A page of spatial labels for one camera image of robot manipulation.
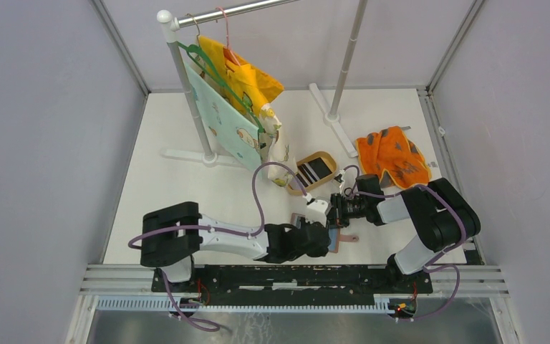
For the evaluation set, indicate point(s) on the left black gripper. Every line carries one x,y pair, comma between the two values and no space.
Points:
321,251

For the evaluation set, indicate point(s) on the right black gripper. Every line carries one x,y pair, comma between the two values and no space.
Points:
335,213

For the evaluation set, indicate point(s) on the black credit card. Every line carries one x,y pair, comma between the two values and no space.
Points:
315,170

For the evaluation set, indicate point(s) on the yellow oval tray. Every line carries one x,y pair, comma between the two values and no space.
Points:
294,188

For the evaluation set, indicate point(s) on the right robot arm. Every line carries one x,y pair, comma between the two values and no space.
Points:
442,219

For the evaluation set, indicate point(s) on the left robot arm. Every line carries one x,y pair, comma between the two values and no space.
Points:
171,236

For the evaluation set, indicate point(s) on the orange patterned cloth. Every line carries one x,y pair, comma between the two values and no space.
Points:
392,157

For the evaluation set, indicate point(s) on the cream printed garment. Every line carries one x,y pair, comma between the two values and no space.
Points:
279,148

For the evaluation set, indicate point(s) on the light green printed garment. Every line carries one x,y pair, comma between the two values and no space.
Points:
235,133

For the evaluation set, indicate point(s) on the yellow garment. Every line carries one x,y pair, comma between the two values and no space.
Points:
247,84

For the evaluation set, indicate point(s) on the pink clothes hanger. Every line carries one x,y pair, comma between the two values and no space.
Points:
227,33

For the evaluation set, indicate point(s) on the green clothes hanger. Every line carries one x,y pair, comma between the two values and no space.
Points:
202,60

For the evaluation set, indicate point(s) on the white metal clothes rack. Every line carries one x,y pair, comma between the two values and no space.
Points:
170,26

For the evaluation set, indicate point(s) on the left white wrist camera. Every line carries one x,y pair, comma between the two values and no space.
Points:
317,210

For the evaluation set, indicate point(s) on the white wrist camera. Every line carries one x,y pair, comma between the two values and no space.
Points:
317,210
340,178

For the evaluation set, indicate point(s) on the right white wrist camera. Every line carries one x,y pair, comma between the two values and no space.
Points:
340,178

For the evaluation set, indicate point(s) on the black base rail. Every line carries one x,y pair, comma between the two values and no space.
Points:
294,285

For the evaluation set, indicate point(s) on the white perforated cable tray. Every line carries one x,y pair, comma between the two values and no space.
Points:
163,304

